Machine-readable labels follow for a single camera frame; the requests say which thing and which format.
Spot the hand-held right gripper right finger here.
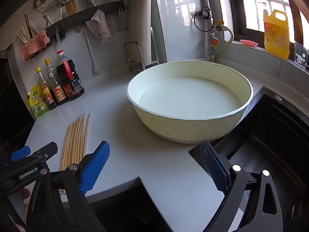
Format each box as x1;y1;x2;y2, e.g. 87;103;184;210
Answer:
200;141;283;232

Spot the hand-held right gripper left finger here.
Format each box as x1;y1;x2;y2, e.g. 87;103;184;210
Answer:
25;141;110;232

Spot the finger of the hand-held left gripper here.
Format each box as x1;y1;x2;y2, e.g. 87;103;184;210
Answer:
24;142;59;165
10;146;31;162

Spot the pile of wooden chopsticks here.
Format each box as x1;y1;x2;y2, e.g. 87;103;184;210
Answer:
59;113;90;195

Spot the cream round basin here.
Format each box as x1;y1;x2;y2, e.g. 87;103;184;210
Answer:
126;60;254;144

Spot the person's left hand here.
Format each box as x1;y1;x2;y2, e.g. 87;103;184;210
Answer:
14;188;31;232

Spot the yellow seasoning pouch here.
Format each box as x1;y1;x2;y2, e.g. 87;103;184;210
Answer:
27;83;50;119

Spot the dark kitchen appliance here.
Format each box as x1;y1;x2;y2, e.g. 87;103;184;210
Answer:
0;43;37;150

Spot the slim yellow-capped vinegar bottle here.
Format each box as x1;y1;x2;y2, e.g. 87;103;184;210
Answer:
36;67;58;110

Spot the black kitchen sink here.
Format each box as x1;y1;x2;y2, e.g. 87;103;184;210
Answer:
188;86;309;232

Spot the clear soy sauce bottle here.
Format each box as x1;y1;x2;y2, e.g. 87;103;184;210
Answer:
44;58;68;106

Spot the large dark soy sauce bottle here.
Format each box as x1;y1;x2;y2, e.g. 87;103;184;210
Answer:
56;50;85;101

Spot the sink drain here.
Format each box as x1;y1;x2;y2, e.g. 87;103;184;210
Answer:
291;199;303;220

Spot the pink patterned cloth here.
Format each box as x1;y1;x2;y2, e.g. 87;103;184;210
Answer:
20;30;50;62

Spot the metal tube rack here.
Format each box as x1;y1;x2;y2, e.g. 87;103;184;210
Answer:
124;26;160;72

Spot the bunch of pale chopsticks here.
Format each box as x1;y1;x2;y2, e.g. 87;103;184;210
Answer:
16;14;40;43

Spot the pink soap dish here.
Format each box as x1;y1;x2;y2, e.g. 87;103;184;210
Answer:
239;39;259;47

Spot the metal spoon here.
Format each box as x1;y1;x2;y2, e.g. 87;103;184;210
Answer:
42;12;52;27

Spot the pinkish white rag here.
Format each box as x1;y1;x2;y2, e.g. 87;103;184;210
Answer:
85;10;113;44

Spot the clear cartoon print container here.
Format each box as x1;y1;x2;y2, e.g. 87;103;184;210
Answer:
294;42;309;71

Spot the white hanging peeler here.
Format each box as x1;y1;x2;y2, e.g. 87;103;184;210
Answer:
117;7;128;32

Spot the yellow detergent jug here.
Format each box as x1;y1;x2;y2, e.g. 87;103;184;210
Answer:
263;9;290;60

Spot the bamboo pot brush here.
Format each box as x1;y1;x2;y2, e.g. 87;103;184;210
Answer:
65;0;76;15

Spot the black red solenoid valve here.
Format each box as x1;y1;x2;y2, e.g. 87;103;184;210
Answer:
194;7;214;20

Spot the white long-handled brush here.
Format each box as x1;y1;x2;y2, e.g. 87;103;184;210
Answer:
83;28;100;76

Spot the yellow gas hose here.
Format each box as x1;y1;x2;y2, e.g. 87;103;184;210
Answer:
212;26;235;63

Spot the black cable loop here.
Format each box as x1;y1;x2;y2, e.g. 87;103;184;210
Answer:
194;6;215;32

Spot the yellow-handled gas valve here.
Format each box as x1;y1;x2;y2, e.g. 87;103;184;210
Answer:
214;20;228;32

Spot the black wall hook rail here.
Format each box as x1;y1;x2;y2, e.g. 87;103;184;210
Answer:
45;0;125;38

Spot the window with dark frame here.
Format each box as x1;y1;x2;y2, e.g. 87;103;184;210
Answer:
227;0;309;45

